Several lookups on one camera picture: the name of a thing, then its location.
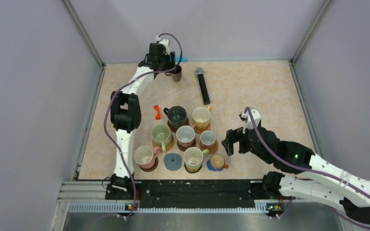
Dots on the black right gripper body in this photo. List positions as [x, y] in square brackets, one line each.
[245, 145]

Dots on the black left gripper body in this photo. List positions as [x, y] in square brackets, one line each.
[166, 63]

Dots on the dark brown mug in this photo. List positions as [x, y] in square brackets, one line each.
[176, 74]

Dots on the tan wooden round coaster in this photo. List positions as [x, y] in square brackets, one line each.
[212, 148]

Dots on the small orange mug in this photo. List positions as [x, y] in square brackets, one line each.
[217, 162]

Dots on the small grey blue mug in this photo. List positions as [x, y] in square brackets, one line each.
[208, 138]

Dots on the blue cloud shaped coaster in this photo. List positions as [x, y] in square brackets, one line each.
[210, 167]

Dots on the light brown round coaster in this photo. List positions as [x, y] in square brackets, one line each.
[201, 130]

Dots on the yellow mug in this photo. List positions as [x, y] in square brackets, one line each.
[201, 116]

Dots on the sage green mug back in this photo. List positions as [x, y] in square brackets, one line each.
[193, 157]

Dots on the dark green mug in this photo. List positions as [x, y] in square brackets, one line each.
[177, 116]

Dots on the brown mug white interior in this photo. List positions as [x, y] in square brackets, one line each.
[186, 136]

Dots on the orange black smiley coaster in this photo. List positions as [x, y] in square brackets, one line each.
[192, 170]

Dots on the dark walnut round coaster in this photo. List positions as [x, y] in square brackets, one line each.
[183, 149]

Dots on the dark wooden round coaster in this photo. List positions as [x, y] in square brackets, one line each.
[174, 130]

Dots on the light green mug front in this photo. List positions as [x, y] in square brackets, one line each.
[161, 137]

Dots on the grey smiley silicone coaster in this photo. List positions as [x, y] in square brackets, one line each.
[173, 161]

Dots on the walnut grooved round coaster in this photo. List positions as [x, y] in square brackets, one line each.
[156, 163]

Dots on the pink mug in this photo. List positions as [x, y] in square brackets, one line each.
[146, 156]

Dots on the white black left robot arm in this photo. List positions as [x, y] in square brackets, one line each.
[125, 115]

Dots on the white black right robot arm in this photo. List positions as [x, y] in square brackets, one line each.
[303, 173]

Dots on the light blue plastic object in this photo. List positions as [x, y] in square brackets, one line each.
[177, 59]

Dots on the black handheld microphone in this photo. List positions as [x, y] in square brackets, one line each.
[203, 87]

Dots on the orange plastic piece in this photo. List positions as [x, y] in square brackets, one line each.
[158, 112]

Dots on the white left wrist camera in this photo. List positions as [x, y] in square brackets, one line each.
[165, 43]

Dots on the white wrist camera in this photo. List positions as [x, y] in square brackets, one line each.
[165, 43]
[251, 117]

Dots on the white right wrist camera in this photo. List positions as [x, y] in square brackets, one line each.
[251, 117]

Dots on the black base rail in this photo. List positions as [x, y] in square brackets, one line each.
[195, 194]

